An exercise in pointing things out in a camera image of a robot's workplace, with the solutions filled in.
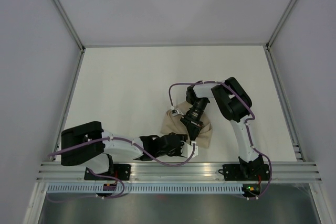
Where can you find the aluminium frame post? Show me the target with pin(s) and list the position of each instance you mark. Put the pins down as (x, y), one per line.
(285, 15)
(68, 24)

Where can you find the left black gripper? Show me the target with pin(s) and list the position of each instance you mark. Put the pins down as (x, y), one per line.
(178, 153)

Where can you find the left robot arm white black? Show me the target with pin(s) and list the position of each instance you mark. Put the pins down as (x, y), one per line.
(99, 156)

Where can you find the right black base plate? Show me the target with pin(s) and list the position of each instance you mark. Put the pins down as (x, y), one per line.
(233, 172)

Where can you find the aluminium frame back bar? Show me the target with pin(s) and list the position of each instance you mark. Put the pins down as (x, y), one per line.
(181, 44)

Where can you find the aluminium mounting rail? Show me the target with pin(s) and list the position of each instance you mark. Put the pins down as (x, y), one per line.
(142, 172)

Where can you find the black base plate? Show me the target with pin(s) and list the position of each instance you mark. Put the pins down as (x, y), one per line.
(120, 171)
(233, 172)

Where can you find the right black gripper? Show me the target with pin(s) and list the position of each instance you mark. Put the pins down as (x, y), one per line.
(193, 130)

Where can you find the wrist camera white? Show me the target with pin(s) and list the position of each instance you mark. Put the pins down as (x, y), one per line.
(175, 111)
(190, 150)

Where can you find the aluminium frame post right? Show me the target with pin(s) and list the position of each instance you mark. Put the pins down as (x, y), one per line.
(285, 15)

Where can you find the aluminium frame right rail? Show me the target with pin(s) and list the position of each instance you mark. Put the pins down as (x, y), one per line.
(284, 103)

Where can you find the white slotted cable duct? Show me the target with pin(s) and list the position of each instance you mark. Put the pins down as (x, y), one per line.
(144, 188)

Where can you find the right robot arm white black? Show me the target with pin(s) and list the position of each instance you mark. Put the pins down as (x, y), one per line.
(234, 105)

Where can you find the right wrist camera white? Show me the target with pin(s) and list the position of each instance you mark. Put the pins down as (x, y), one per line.
(175, 111)

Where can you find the aluminium frame post left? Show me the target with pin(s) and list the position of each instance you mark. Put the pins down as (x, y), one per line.
(68, 24)

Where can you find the beige cloth napkin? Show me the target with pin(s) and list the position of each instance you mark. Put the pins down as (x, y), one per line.
(172, 124)

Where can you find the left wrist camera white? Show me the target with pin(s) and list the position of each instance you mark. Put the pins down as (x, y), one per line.
(190, 150)

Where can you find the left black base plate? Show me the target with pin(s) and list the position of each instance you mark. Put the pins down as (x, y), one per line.
(120, 171)

